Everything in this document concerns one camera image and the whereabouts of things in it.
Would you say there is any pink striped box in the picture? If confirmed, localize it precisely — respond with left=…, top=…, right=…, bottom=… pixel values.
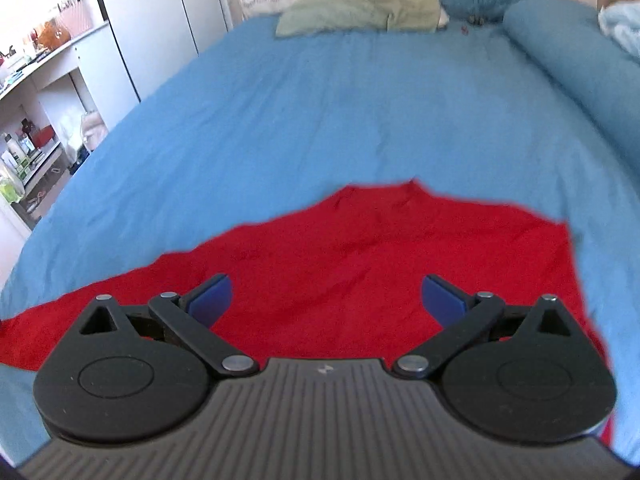
left=56, top=2, right=95, bottom=39

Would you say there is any blue bed sheet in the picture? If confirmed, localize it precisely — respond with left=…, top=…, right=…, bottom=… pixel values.
left=0, top=12, right=640, bottom=466

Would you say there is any white plastic bag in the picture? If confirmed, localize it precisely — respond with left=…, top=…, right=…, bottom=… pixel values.
left=80, top=111, right=108, bottom=152

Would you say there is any green pillow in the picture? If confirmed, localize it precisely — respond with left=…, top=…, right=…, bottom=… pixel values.
left=275, top=0, right=442, bottom=37

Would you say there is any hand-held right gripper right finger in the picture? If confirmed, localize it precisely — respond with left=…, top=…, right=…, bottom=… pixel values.
left=392, top=274, right=577, bottom=380

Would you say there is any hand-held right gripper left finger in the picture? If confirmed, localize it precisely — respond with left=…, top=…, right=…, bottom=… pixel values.
left=73, top=273, right=260, bottom=375

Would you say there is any red small garment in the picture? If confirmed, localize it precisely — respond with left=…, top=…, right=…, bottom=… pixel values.
left=0, top=180, right=617, bottom=448

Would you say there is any white shelf unit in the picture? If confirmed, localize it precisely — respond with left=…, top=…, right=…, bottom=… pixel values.
left=0, top=20, right=143, bottom=233

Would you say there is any blue rolled duvet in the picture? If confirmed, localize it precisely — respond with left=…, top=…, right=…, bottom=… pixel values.
left=502, top=0, right=640, bottom=163

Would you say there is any light blue blanket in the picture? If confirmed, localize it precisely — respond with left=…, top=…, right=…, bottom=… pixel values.
left=598, top=2, right=640, bottom=61

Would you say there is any white wardrobe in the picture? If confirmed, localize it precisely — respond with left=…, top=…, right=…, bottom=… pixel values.
left=87, top=0, right=236, bottom=103

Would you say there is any orange plush toy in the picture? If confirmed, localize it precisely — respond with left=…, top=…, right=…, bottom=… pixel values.
left=37, top=20, right=71, bottom=50

